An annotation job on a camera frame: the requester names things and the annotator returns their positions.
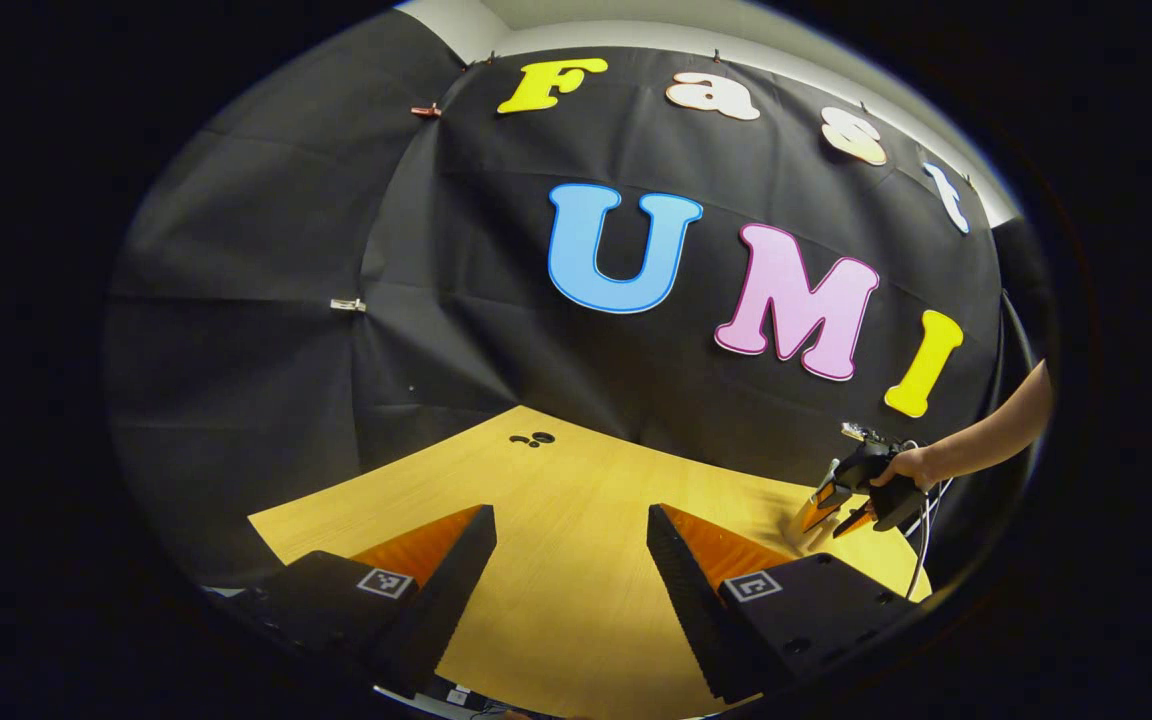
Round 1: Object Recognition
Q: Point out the wooden desktop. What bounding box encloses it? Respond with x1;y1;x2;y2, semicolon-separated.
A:
248;405;934;719

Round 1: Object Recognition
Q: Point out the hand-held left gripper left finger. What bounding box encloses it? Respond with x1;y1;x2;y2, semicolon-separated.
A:
236;504;499;699

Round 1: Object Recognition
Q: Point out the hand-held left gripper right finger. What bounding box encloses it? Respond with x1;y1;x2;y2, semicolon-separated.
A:
646;503;922;704

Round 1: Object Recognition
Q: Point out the white cable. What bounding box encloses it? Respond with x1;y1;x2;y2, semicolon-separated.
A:
901;478;955;601

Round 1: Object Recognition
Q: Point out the black backdrop cloth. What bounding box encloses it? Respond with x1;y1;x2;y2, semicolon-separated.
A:
104;10;1052;591

